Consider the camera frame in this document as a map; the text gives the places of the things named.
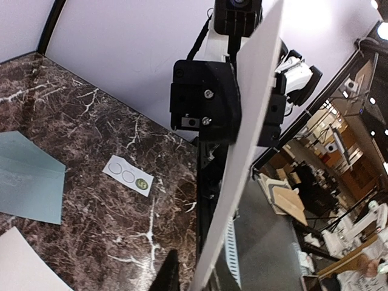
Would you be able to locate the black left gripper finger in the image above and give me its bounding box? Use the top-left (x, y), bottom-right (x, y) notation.
top-left (149, 249), bottom-right (180, 291)

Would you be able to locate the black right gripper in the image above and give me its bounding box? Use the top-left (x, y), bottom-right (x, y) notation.
top-left (170, 60), bottom-right (242, 145)

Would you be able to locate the white letter sheet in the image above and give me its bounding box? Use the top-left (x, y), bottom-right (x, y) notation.
top-left (189, 1), bottom-right (284, 290)

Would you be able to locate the light blue paper envelope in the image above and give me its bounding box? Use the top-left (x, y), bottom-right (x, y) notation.
top-left (1, 131), bottom-right (66, 225)

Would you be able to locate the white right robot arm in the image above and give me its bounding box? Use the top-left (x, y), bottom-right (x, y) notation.
top-left (169, 42), bottom-right (323, 147)

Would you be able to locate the white sticker seal sheet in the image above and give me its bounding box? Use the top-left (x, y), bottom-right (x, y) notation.
top-left (102, 155), bottom-right (154, 197)

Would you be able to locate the person in beige top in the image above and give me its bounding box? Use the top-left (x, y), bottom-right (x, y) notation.
top-left (337, 240), bottom-right (387, 291)

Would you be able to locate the white slotted cable duct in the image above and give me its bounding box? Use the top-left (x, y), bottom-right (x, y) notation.
top-left (224, 216), bottom-right (241, 288)

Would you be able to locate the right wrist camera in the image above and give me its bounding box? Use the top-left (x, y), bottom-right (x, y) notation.
top-left (213, 0), bottom-right (263, 38)

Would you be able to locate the black left corner post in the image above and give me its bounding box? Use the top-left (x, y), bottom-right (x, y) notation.
top-left (36, 0), bottom-right (66, 55)

